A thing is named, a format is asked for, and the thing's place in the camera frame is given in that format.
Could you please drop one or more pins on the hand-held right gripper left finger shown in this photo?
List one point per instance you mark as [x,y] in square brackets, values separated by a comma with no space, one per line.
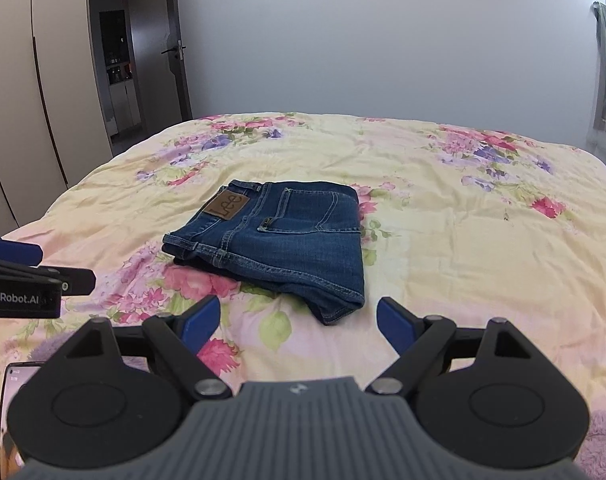
[203,322]

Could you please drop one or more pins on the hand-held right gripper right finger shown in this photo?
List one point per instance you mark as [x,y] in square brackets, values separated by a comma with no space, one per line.
[395,322]

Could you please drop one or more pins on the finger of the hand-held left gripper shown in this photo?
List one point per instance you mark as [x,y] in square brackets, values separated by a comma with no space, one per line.
[43,277]
[13,251]

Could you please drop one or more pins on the blue denim pants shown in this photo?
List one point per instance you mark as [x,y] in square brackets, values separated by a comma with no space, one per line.
[283,245]

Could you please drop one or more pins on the smartphone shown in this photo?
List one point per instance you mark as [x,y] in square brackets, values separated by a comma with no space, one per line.
[13,385]

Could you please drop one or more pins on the floral bedspread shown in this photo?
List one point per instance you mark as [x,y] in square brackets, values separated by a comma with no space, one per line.
[458,260]

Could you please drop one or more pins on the beige wardrobe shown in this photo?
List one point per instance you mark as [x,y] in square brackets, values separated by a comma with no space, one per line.
[28,85]

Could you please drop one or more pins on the hallway cabinet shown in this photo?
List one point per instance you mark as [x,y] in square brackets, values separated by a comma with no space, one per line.
[120,100]

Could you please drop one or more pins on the purple fluffy blanket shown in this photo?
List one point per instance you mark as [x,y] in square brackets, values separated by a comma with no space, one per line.
[603,445]

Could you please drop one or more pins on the dark brown door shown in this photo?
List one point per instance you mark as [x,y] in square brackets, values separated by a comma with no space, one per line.
[179,20]

